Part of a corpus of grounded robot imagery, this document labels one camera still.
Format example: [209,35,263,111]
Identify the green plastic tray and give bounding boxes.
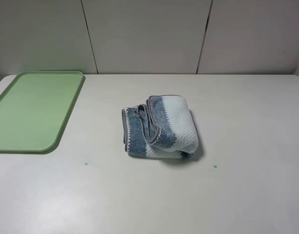
[0,71,85,154]

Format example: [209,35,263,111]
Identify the blue white striped towel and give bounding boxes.
[122,95,199,159]

